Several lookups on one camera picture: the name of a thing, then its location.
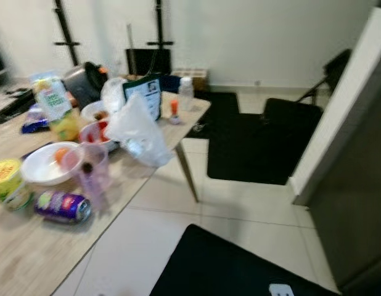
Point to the large black floor mat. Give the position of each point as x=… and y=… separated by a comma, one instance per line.
x=258, y=148

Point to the cardboard box with holes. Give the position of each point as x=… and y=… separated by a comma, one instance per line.
x=193, y=77

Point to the clear bottle white cap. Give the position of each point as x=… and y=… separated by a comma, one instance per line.
x=185, y=95

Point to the small orange bottle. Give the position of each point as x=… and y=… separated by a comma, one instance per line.
x=175, y=111

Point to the dark green labelled box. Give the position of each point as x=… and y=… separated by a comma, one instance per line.
x=147, y=92

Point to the clear plastic bag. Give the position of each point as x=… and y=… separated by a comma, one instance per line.
x=138, y=132
x=112, y=92

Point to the black box case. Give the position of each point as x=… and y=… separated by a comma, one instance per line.
x=147, y=61

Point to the black pole stand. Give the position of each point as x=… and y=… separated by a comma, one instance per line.
x=159, y=24
x=68, y=43

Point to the pink container with tomatoes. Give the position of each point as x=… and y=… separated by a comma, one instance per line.
x=95, y=132

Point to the clear purple plastic jug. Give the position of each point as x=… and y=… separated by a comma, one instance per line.
x=95, y=185

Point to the small white bowl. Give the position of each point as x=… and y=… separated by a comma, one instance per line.
x=92, y=111

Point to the dark round fruit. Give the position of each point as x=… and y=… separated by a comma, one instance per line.
x=87, y=168

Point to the black rice cooker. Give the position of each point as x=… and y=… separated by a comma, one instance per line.
x=86, y=83

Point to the orange fruit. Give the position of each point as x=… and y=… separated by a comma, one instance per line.
x=61, y=155

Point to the purple drink can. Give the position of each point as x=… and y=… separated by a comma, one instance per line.
x=61, y=206

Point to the Peel Fresh juice carton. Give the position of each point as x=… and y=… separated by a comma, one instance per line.
x=55, y=102

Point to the large white bowl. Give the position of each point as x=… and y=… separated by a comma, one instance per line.
x=39, y=166

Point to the blue snack bag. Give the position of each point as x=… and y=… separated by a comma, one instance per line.
x=33, y=123

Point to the light wooden table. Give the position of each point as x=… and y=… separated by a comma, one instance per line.
x=30, y=253

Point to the black exercise mat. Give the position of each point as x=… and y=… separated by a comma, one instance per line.
x=12, y=111

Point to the yellow instant noodle cup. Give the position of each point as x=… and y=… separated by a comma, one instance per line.
x=8, y=182

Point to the black folding frame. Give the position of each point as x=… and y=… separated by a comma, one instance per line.
x=335, y=65

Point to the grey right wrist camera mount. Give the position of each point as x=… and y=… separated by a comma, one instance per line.
x=281, y=290

